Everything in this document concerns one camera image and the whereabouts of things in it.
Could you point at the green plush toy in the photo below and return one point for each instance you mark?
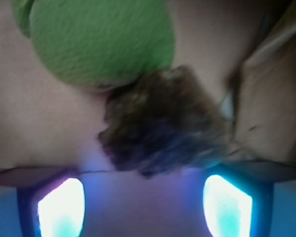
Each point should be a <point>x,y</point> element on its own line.
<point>101,44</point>

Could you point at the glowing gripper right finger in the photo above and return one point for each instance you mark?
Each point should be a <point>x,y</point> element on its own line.
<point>237,200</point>

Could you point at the brown grey rock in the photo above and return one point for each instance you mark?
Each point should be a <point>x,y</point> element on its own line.
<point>162,122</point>

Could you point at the brown paper bag tray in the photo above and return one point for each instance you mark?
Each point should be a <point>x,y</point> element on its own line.
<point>243,53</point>

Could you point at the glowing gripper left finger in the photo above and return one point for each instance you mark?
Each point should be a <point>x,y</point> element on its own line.
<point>52,204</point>

